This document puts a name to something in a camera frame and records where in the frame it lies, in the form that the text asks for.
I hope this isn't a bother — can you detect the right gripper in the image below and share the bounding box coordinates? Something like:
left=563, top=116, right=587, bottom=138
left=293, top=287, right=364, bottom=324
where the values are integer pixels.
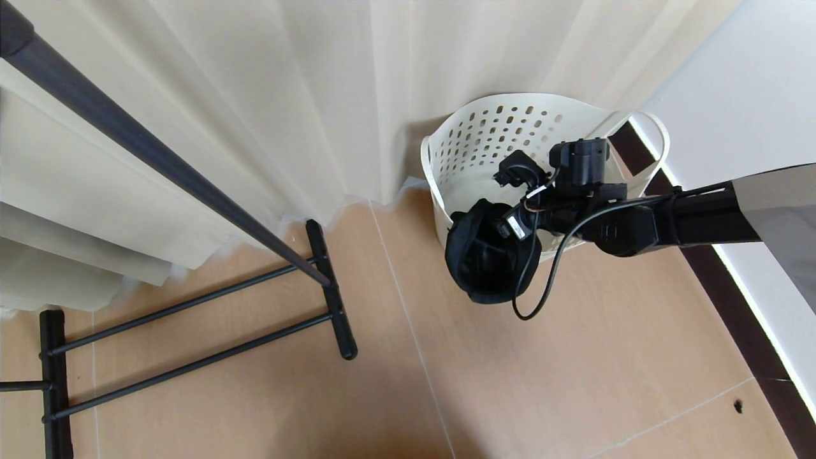
left=502, top=191, right=662, bottom=258

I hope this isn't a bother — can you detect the black clothes rack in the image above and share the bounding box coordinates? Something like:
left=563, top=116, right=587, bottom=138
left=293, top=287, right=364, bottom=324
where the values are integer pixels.
left=0, top=0, right=358, bottom=459

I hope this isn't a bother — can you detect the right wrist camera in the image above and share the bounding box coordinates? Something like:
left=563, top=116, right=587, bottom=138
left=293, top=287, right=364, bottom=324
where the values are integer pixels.
left=494, top=150, right=550, bottom=191

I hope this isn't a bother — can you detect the white laundry basket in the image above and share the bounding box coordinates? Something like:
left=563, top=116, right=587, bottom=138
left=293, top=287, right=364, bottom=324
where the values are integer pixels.
left=421, top=93, right=671, bottom=262

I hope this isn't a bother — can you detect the black garment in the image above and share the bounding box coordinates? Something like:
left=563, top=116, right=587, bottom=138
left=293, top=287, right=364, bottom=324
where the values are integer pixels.
left=444, top=199, right=543, bottom=305

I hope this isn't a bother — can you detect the beige curtain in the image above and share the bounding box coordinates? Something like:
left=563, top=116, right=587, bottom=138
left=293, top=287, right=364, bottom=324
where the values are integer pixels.
left=0, top=203, right=174, bottom=313
left=0, top=0, right=743, bottom=275

